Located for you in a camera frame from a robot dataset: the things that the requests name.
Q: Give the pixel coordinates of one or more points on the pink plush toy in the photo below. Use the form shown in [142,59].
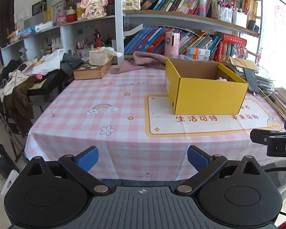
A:
[221,79]

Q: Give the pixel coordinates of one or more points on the grey garment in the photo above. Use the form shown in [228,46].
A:
[70,63]

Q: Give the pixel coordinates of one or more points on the small pink object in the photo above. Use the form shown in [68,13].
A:
[39,76]

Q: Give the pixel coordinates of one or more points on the pen cup with pens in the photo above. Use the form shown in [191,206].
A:
[221,14]

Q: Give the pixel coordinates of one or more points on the pink and purple cloth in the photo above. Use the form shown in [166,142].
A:
[145,59]

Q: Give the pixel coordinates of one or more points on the black trash bin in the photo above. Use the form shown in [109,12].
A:
[1,161]

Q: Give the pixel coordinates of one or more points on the blue packet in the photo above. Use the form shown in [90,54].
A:
[26,32]

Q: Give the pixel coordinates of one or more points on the small black box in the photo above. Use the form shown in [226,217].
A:
[252,25]

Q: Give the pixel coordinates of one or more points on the yellow bottle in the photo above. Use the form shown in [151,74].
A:
[79,12]

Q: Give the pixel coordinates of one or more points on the red boxed book set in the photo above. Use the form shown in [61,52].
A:
[231,47]

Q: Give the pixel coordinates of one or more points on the white t-shirt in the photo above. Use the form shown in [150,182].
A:
[48,63]

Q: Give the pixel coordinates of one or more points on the red jar with wooden lid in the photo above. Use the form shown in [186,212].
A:
[71,16]

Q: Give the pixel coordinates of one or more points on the stack of books and papers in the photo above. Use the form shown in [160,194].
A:
[283,102]

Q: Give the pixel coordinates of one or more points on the white desk pen holder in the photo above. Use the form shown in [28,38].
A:
[83,51]

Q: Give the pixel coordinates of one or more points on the orange and white box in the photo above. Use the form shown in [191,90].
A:
[198,57]
[198,51]

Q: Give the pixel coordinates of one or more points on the row of orange books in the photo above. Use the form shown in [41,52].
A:
[250,9]

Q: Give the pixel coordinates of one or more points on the white bookshelf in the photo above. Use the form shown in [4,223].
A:
[119,21]

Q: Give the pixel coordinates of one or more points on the black phone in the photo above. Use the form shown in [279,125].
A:
[251,80]

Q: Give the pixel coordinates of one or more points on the white rectangular device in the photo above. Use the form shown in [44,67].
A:
[44,26]

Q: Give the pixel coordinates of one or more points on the brown paper envelope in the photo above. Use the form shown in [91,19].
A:
[243,63]

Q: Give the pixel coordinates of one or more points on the pink checkered tablecloth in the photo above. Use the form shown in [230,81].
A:
[85,128]

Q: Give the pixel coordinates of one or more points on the yellow cardboard box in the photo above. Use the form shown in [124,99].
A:
[209,96]

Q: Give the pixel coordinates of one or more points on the small pink box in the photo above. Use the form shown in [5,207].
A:
[61,20]

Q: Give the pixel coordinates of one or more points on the cream tissue box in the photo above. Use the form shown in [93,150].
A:
[99,58]

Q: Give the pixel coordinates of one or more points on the patterned white garment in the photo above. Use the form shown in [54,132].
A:
[13,81]

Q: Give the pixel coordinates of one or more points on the black picture frame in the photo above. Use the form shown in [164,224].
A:
[38,8]

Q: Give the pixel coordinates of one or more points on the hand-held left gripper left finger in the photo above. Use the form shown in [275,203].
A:
[88,158]

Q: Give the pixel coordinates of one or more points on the black metal stand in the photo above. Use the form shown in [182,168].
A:
[7,128]

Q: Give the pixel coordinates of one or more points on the wall poster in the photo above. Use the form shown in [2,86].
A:
[281,35]

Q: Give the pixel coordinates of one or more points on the row of blue books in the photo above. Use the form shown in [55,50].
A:
[145,39]

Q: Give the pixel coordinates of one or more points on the white storage box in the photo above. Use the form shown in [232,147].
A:
[239,19]

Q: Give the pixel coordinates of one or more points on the holder with red scissors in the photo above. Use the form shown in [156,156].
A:
[101,38]

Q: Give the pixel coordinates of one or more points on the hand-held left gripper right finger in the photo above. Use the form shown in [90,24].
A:
[199,158]

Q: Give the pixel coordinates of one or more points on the pink cylindrical device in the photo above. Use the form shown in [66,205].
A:
[172,44]

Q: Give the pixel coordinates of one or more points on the wooden chessboard box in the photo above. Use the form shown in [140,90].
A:
[90,72]

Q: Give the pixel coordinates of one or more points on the pastel glitter tube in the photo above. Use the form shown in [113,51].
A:
[202,6]

